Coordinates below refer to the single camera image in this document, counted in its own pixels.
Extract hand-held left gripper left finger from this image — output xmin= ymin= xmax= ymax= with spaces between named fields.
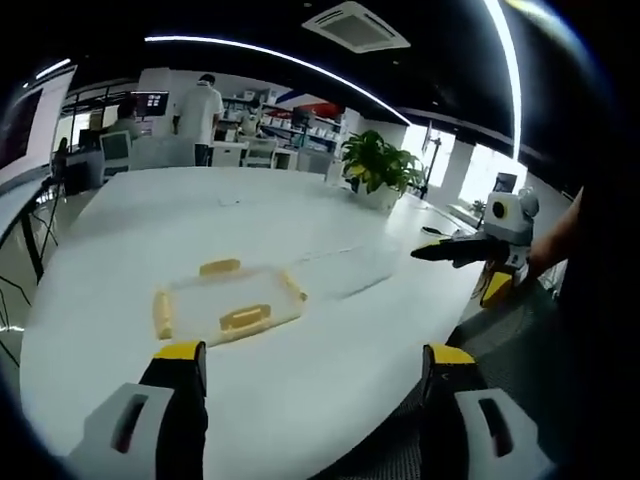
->
xmin=67 ymin=339 xmax=209 ymax=480

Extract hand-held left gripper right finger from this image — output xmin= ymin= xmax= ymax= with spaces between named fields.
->
xmin=418 ymin=342 xmax=557 ymax=480

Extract dark mesh chair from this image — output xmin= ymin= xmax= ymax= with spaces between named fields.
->
xmin=324 ymin=278 xmax=569 ymax=480

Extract black stand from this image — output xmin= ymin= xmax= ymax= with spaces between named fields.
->
xmin=421 ymin=119 xmax=444 ymax=201

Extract clear plastic lid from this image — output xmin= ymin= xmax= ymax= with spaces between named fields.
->
xmin=293 ymin=233 xmax=407 ymax=297

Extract green potted plant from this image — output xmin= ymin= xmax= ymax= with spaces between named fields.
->
xmin=341 ymin=129 xmax=427 ymax=212

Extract clear container lid, yellow clips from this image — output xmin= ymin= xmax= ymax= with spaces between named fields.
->
xmin=151 ymin=256 xmax=310 ymax=349

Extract storage shelves with boxes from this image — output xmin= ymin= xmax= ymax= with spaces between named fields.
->
xmin=219 ymin=89 xmax=347 ymax=152

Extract white office chair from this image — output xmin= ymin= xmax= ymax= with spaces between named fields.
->
xmin=99 ymin=130 xmax=133 ymax=174
xmin=243 ymin=136 xmax=279 ymax=169

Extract ceiling air conditioner vent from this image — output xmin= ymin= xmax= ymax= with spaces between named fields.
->
xmin=301 ymin=1 xmax=412 ymax=54

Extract black tripod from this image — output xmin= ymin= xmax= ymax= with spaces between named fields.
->
xmin=28 ymin=174 xmax=67 ymax=252

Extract dark computer monitor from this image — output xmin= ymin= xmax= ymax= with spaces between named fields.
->
xmin=134 ymin=90 xmax=170 ymax=119

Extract dark wall screen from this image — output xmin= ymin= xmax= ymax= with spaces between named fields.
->
xmin=0 ymin=86 xmax=44 ymax=170

